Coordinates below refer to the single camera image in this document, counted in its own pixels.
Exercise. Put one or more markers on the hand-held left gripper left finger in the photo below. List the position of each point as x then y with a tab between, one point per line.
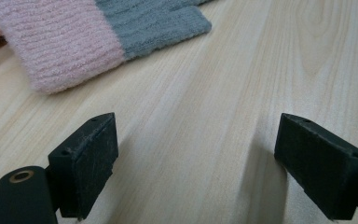
84	168

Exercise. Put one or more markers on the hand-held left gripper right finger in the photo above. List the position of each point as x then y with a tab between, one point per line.
320	168

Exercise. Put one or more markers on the pink and grey knit glove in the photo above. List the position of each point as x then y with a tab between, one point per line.
74	40

